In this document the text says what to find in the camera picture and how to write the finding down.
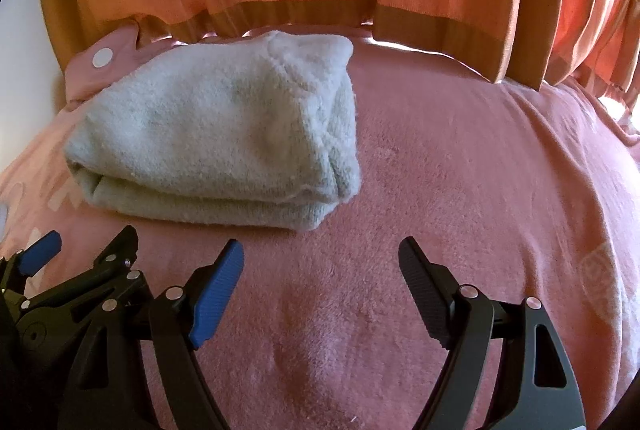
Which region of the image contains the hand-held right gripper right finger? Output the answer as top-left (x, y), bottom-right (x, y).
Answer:
top-left (398, 236), bottom-right (587, 430)

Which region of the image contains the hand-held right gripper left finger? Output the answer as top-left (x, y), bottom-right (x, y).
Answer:
top-left (57, 239), bottom-right (246, 430)

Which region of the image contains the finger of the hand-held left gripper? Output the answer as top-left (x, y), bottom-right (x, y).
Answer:
top-left (20, 225), bottom-right (153, 327)
top-left (0, 230), bottom-right (63, 297)

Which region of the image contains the white fleece cloth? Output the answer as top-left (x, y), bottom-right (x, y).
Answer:
top-left (64, 29), bottom-right (362, 232)

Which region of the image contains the pink blanket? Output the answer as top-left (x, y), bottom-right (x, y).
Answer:
top-left (0, 23), bottom-right (640, 430)

